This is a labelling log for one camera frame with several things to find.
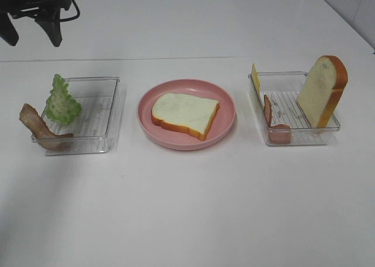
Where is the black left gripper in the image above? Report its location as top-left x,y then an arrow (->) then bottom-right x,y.
0,0 -> 73,47

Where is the green lettuce leaf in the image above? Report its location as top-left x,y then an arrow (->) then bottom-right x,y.
45,74 -> 81,125

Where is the bacon strip from tray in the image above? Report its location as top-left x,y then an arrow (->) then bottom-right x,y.
19,103 -> 74,152
263,95 -> 291,145

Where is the bread slice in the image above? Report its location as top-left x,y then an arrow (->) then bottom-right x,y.
297,56 -> 348,128
151,93 -> 220,141

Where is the yellow cheese slice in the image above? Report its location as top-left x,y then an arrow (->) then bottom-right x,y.
251,63 -> 261,96

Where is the clear left plastic tray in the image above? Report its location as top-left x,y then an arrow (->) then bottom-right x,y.
31,77 -> 126,156

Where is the clear plastic tray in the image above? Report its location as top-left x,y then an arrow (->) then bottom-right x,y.
248,71 -> 340,146
31,77 -> 126,156

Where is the pink round plate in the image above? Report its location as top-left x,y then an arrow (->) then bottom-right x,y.
137,79 -> 236,150

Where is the clear right plastic tray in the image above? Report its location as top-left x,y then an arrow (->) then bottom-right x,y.
248,71 -> 340,146

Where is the upright bread slice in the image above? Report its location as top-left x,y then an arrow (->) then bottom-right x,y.
297,56 -> 348,128

